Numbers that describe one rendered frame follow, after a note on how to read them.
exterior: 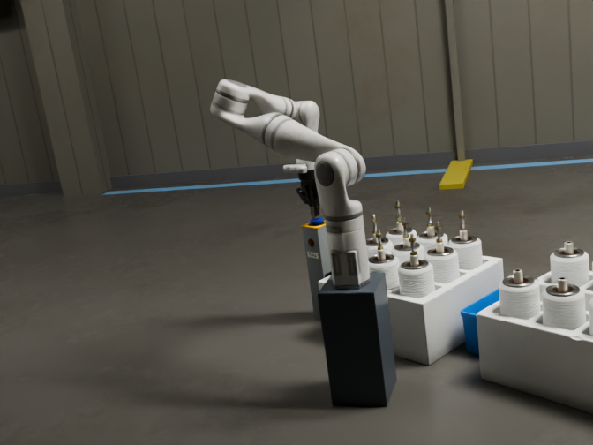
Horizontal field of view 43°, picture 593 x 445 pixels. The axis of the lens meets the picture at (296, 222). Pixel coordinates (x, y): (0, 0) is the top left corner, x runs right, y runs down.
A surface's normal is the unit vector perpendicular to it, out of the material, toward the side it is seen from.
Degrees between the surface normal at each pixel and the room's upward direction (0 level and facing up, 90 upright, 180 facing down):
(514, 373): 90
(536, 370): 90
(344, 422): 0
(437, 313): 90
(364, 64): 90
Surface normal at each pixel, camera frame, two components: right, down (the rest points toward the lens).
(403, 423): -0.14, -0.95
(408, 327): -0.71, 0.28
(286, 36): -0.29, 0.29
